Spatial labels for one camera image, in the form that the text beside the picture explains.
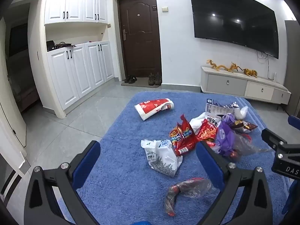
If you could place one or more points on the white crumpled paper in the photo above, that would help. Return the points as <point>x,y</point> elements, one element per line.
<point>241,112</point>

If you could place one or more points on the red and white plastic bag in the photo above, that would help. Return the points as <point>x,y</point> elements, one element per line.
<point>150,106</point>

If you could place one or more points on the tall grey cabinet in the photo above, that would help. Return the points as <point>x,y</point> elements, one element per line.
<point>293,63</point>

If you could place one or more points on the black wall television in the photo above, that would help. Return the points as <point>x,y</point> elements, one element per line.
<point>234,21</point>

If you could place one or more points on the brown snack wrapper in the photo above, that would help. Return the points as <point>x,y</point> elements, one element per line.
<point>248,126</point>

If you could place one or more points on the white crumpled plastic bag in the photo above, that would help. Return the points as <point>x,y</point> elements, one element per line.
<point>198,121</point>

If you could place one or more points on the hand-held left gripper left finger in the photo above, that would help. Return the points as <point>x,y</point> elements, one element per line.
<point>86,161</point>

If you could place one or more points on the dark bag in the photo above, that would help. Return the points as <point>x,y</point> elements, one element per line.
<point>64,44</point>

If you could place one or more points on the clear plastic bag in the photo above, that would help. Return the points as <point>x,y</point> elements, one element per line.
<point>248,145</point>

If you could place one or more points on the white printed plastic bag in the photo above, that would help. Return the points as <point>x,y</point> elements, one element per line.
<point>161,161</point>

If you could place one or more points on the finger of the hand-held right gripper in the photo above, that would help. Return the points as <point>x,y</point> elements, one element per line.
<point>273,137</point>
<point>294,122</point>

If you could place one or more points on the white television cabinet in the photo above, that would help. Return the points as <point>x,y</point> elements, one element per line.
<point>225,82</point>

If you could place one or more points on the large purple bag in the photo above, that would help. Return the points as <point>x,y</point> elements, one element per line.
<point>225,138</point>

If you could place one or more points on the orange-red snack packet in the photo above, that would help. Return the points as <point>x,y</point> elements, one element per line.
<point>207,129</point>

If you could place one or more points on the blue and white carton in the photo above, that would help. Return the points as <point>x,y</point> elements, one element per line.
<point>213,107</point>

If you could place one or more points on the black shoe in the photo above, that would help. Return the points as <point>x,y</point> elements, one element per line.
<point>127,79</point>
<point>133,79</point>

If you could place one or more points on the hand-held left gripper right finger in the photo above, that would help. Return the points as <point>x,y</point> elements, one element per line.
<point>208,161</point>

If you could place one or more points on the beige wall switch plate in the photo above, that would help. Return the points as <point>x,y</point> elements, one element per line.
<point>165,9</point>

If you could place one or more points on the dark brown door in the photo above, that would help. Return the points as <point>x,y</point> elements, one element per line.
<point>140,39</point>

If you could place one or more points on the blue fluffy rug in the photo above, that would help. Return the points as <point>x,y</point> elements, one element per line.
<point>131,126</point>

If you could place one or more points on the clear and red wrapper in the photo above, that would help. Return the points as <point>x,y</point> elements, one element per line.
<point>173,189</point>

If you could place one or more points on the grey doormat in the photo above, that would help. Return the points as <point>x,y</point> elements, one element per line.
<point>140,84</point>

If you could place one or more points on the red and blue snack packet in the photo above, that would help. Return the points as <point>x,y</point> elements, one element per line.
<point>182,136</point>

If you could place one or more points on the white built-in cabinet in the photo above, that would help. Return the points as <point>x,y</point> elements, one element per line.
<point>75,75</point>

